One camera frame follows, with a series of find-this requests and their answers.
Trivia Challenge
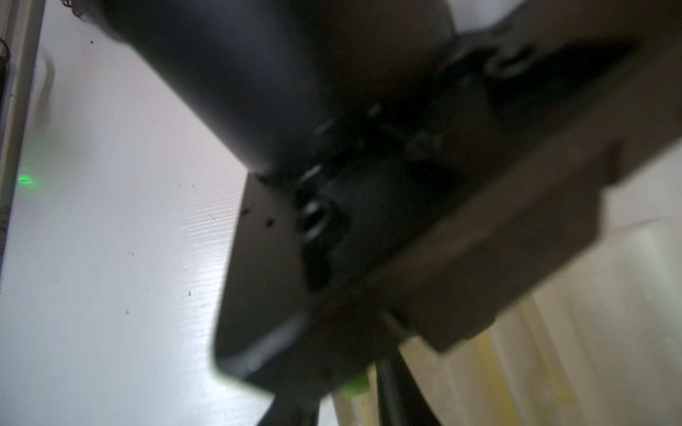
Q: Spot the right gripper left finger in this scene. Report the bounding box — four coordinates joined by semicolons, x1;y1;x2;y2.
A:
257;396;320;426

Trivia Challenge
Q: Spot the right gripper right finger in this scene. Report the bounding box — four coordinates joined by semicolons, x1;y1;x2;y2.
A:
376;351;442;426

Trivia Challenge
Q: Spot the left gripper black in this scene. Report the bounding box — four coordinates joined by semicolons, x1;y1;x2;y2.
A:
213;1;681;397

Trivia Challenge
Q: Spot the white plastic wrap dispenser box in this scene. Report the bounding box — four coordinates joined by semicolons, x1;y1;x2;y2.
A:
329;217;682;426

